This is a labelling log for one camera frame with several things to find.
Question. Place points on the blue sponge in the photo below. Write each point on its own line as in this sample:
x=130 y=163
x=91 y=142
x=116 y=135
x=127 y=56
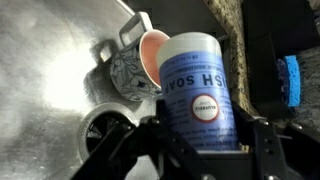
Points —
x=292 y=81

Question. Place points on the stainless steel sink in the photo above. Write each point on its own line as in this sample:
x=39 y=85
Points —
x=50 y=83

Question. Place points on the pink white mug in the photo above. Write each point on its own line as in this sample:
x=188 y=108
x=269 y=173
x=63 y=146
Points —
x=133 y=73

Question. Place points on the black sink drain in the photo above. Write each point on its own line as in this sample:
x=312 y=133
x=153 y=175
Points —
x=100 y=128

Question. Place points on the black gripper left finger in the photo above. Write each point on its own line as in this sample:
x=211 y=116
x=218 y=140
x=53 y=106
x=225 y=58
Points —
x=113 y=150

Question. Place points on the black sink caddy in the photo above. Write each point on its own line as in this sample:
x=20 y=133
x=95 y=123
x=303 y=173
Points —
x=263 y=60

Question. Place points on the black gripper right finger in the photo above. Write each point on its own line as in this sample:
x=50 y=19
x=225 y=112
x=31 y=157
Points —
x=263 y=143

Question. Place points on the white bottle purple label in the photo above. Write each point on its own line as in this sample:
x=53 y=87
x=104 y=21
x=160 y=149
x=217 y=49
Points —
x=196 y=90

